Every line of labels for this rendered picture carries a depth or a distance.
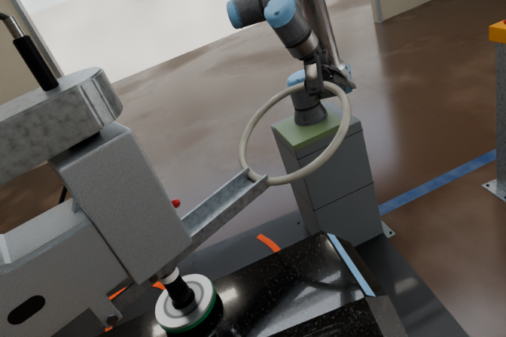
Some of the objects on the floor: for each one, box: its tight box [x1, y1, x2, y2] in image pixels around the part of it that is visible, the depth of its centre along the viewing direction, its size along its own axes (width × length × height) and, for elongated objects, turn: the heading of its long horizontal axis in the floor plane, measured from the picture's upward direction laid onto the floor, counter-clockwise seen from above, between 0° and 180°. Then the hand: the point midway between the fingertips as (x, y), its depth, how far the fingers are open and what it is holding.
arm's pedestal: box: [271, 101, 396, 247], centre depth 237 cm, size 50×50×85 cm
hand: (334, 96), depth 123 cm, fingers open, 14 cm apart
